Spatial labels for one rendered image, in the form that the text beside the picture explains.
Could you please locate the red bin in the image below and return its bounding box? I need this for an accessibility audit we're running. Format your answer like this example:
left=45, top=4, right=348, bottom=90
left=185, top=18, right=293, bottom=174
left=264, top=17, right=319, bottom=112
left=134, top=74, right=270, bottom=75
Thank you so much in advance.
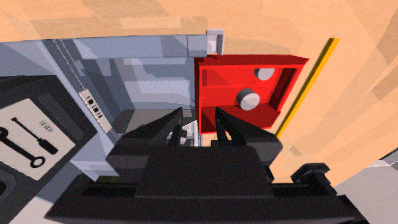
left=194, top=54, right=309, bottom=134

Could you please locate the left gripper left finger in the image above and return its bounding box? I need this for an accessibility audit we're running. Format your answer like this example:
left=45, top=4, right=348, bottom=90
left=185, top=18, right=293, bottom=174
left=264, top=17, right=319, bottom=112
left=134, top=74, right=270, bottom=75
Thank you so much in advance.
left=115, top=107, right=183, bottom=146

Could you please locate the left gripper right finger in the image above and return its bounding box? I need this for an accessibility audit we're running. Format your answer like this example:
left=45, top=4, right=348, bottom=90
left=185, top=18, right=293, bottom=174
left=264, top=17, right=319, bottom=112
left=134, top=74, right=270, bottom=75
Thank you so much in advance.
left=215, top=107, right=283, bottom=168

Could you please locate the yellow bar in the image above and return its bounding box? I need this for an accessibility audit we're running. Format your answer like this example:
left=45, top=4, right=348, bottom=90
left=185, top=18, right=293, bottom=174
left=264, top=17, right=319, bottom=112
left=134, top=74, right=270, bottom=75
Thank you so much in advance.
left=275, top=38, right=340, bottom=139

